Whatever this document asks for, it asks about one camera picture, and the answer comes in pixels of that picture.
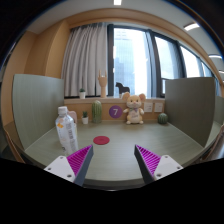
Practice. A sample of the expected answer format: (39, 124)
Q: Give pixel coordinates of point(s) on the flat round red coaster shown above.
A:
(101, 140)

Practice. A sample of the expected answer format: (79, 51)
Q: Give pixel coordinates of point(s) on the clear plastic water bottle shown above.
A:
(67, 133)

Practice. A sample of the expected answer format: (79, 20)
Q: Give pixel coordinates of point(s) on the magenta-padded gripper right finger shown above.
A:
(165, 165)

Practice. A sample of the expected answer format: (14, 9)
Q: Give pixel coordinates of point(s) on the round green cactus decoration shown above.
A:
(162, 119)

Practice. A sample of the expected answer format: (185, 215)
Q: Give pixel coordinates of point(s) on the black horse figurine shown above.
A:
(122, 89)

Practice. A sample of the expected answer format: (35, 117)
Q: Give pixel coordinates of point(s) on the ceiling lights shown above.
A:
(191, 26)

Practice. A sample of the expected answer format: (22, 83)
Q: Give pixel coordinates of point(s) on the beige mouse plush toy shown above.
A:
(134, 111)

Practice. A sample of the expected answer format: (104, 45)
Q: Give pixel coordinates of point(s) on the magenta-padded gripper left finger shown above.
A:
(60, 166)

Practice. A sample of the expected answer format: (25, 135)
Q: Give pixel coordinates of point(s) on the wooden hand model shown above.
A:
(102, 86)

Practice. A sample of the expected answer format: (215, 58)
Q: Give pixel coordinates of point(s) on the grey window curtain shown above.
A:
(83, 60)

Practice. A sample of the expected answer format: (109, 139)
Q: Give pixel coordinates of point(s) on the dark framed window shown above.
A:
(133, 56)

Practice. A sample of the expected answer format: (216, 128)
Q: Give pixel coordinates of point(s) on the small plant in white pot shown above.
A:
(85, 120)
(82, 94)

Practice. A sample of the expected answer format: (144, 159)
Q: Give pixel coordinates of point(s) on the tall green cactus decoration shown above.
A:
(96, 112)

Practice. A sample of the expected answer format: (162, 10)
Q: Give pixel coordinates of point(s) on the white wall socket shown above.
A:
(148, 107)
(158, 107)

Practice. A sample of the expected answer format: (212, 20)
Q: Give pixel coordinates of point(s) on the round purple number sign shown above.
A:
(115, 111)

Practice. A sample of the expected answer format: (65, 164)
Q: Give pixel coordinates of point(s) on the grey-green desk partition panel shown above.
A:
(36, 106)
(191, 106)

